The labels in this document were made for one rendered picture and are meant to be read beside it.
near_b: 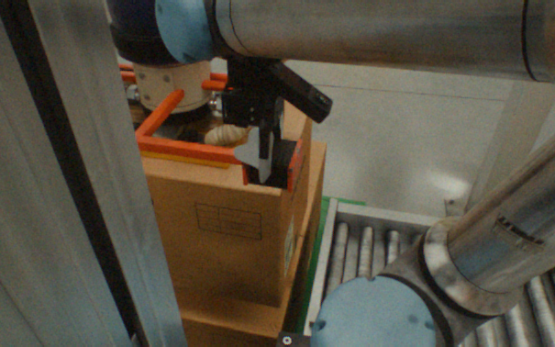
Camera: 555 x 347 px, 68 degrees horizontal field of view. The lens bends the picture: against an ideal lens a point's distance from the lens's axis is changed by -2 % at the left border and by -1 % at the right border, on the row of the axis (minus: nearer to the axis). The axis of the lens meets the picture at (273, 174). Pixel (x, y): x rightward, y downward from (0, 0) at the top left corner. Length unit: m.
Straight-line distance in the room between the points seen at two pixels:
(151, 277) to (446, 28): 0.17
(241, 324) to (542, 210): 1.01
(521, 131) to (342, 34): 1.89
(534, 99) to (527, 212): 1.67
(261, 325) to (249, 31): 1.03
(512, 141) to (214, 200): 1.55
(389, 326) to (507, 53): 0.30
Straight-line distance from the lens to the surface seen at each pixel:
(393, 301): 0.46
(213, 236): 0.99
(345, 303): 0.45
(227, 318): 1.29
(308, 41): 0.29
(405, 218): 1.55
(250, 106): 0.62
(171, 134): 0.96
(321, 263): 1.33
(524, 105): 2.06
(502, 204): 0.42
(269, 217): 0.89
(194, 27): 0.38
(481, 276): 0.46
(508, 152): 2.18
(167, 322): 0.21
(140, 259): 0.17
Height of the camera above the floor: 1.63
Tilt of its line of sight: 39 degrees down
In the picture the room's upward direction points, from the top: straight up
